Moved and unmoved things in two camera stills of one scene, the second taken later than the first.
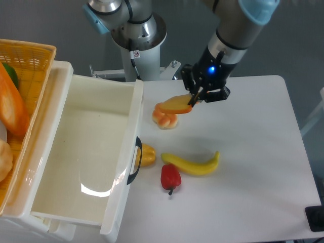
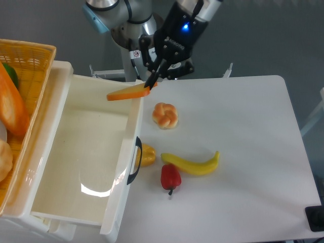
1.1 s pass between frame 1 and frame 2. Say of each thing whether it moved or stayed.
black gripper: moved
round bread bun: stayed
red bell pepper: stayed
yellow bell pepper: stayed
